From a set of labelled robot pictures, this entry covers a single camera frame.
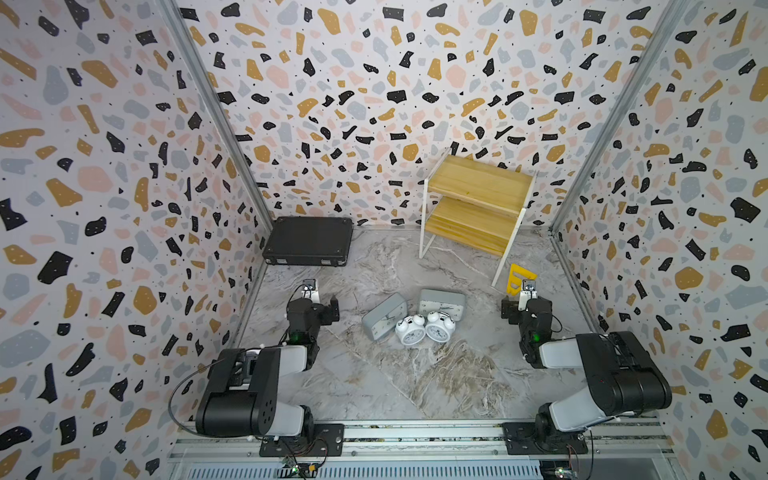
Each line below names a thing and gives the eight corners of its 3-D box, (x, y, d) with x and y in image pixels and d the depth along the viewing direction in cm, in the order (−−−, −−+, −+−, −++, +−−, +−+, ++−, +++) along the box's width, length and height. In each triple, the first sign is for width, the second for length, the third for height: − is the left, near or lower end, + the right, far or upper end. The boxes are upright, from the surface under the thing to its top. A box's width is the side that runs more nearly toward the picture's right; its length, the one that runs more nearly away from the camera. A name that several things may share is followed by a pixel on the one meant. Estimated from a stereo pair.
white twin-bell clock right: (430, 347, 91) (433, 335, 84) (423, 326, 96) (425, 313, 89) (453, 342, 92) (457, 328, 86) (445, 321, 97) (448, 307, 90)
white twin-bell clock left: (401, 348, 91) (401, 335, 84) (396, 333, 94) (396, 319, 87) (425, 341, 92) (428, 328, 85) (420, 326, 96) (421, 312, 89)
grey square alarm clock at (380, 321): (375, 344, 92) (373, 330, 85) (364, 331, 95) (361, 317, 87) (408, 317, 98) (409, 302, 91) (397, 306, 101) (397, 290, 94)
